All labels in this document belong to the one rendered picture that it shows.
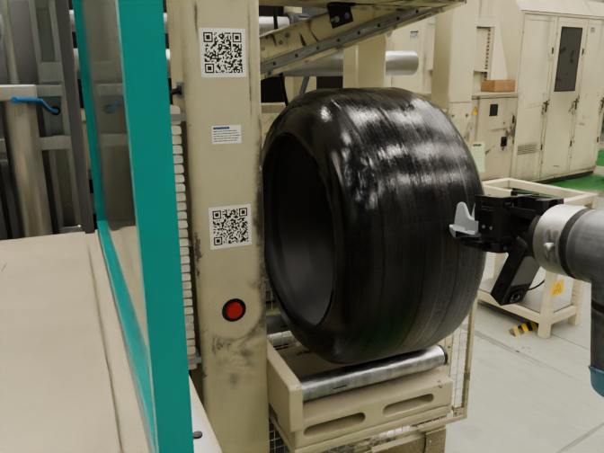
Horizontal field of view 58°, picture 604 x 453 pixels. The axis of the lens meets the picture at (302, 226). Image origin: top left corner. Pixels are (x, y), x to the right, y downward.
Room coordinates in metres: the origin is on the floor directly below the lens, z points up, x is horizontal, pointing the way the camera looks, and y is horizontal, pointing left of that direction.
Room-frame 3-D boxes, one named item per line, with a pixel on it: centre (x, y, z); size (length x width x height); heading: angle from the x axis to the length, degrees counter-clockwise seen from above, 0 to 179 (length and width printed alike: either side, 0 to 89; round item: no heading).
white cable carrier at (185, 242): (0.92, 0.22, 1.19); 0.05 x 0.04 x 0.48; 23
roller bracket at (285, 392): (1.03, 0.09, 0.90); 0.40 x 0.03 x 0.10; 23
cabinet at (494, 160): (5.60, -1.66, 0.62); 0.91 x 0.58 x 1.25; 124
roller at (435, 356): (0.97, -0.14, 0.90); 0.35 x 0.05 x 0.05; 113
